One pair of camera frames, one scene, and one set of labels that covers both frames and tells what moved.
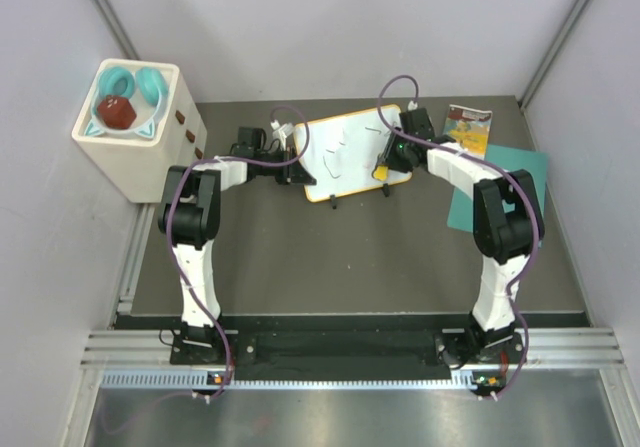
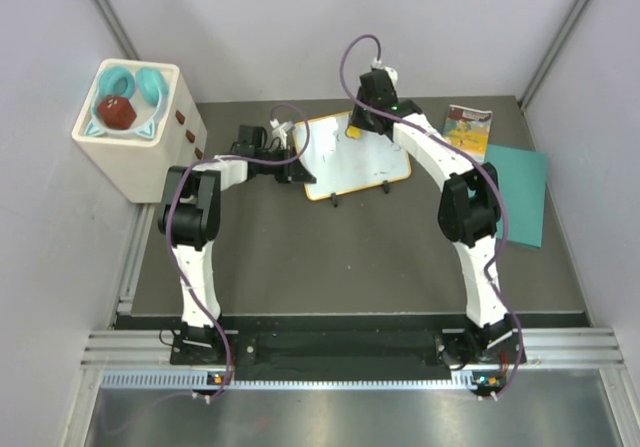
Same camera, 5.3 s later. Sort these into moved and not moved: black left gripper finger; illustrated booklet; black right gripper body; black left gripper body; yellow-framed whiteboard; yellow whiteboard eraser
Moved: black right gripper body; yellow whiteboard eraser
Not moved: yellow-framed whiteboard; black left gripper finger; black left gripper body; illustrated booklet
